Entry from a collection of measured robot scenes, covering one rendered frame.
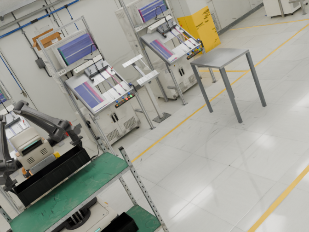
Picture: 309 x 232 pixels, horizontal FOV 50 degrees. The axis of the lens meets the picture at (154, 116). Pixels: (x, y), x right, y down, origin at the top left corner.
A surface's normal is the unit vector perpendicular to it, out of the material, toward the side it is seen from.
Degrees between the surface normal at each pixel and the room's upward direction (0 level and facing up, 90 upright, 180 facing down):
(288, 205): 0
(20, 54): 90
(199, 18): 90
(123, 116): 90
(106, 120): 90
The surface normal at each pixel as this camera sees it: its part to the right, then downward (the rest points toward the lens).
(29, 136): 0.07, -0.53
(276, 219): -0.40, -0.83
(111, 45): 0.54, 0.12
